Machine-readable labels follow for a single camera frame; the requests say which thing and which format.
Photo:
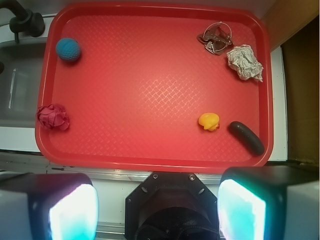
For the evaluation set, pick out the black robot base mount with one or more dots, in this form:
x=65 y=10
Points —
x=171 y=206

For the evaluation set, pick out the crumpled red paper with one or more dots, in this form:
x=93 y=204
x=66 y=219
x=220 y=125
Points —
x=53 y=116

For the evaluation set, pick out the black faucet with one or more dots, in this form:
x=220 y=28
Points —
x=24 y=20

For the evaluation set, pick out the dark plastic pickle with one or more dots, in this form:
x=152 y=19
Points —
x=247 y=137

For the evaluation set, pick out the grey sink basin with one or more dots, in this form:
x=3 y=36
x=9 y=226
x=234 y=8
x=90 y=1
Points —
x=20 y=75

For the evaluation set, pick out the red plastic tray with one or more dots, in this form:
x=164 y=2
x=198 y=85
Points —
x=134 y=96

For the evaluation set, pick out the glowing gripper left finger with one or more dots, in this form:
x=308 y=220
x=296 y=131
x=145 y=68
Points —
x=49 y=206

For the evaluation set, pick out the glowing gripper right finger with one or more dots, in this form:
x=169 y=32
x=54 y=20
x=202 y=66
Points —
x=279 y=202

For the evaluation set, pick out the blue dimpled ball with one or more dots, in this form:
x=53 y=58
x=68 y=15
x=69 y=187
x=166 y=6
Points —
x=68 y=49

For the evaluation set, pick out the crumpled white paper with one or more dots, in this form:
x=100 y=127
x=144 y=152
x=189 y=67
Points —
x=243 y=60

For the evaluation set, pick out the yellow rubber duck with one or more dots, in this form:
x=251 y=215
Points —
x=209 y=121

